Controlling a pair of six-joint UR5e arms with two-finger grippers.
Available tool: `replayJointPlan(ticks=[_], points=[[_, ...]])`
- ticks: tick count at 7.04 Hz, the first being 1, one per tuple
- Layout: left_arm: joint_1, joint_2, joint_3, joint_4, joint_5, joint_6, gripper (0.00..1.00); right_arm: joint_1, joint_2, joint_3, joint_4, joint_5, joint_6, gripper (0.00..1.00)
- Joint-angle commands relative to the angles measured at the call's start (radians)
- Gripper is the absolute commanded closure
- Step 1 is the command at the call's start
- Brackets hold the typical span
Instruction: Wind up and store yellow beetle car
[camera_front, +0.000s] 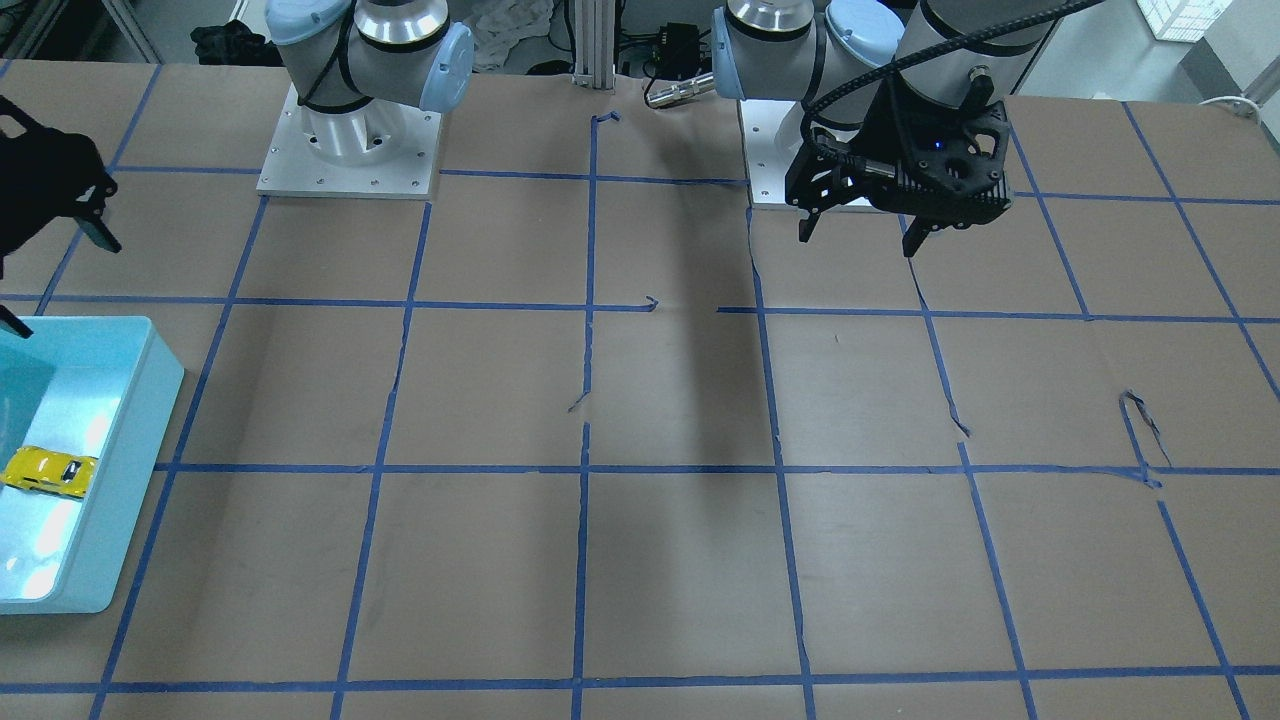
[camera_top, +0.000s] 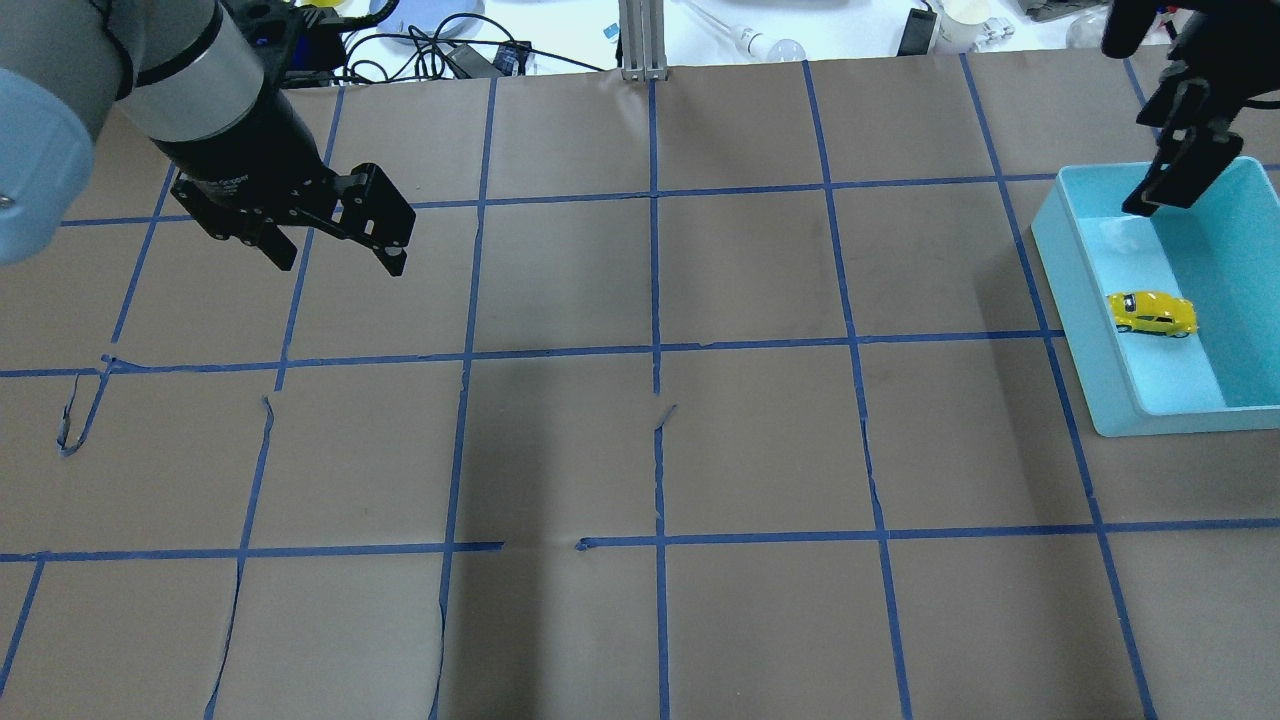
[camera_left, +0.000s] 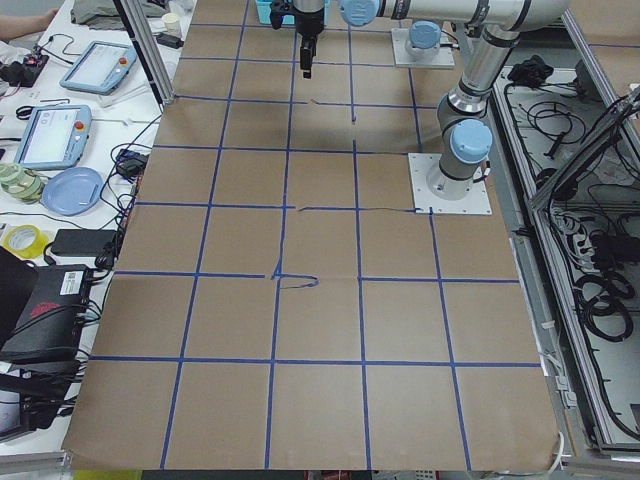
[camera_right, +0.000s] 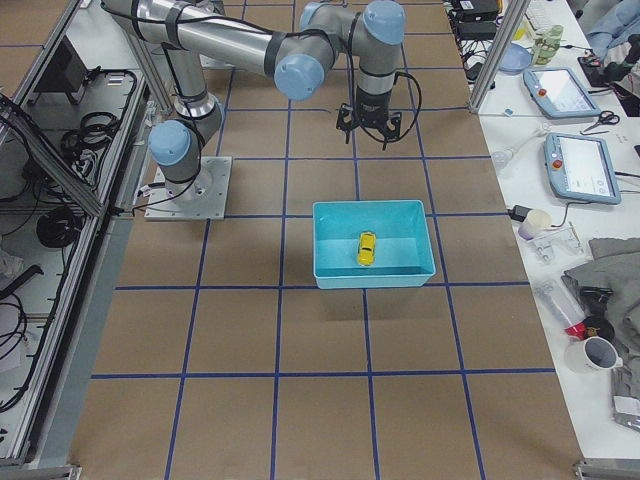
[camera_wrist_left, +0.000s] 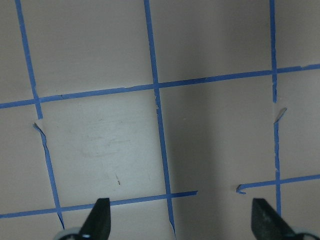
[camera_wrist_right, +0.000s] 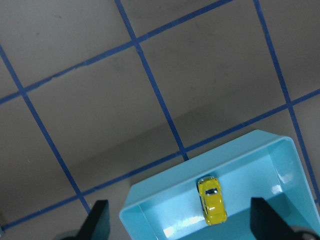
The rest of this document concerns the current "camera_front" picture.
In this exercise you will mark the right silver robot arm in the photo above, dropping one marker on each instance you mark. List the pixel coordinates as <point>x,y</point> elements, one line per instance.
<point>153,178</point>

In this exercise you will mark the aluminium frame post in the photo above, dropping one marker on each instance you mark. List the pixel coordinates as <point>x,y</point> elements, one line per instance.
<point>594,42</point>

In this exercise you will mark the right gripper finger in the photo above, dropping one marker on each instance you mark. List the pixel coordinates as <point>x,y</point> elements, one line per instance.
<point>95,228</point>
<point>12,324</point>

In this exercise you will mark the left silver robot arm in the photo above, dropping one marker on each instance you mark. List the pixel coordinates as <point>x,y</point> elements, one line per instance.
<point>831,56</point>

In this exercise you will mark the yellow beetle toy car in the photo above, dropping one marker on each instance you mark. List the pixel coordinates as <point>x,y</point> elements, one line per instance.
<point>52,472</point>

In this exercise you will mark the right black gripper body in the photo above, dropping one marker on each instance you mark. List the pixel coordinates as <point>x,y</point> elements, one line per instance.
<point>42,180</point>

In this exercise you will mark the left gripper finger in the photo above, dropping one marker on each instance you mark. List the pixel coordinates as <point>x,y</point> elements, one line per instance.
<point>915,234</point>
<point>807,224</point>

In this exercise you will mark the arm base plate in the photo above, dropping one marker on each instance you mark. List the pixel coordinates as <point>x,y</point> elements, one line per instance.
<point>382,151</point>
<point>770,141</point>

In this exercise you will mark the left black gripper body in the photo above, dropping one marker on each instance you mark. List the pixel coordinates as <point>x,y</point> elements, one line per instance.
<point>884,125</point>

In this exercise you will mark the teal plastic storage bin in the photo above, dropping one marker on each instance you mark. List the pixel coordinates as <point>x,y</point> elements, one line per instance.
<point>92,395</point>

